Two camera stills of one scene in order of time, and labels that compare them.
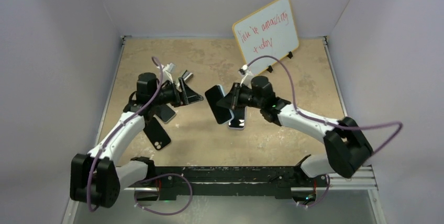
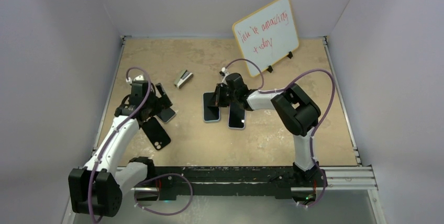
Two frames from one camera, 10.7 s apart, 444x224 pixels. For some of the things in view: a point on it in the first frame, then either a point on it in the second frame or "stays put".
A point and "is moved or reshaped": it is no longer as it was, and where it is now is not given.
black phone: [238, 120] stays put
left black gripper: [185, 97] to [161, 103]
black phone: [221, 114] is moved or reshaped
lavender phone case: [239, 121] stays put
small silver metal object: [187, 75] stays put
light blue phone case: [221, 89] to [219, 120]
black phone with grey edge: [165, 112] stays put
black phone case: [156, 134] stays put
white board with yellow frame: [270, 31] stays put
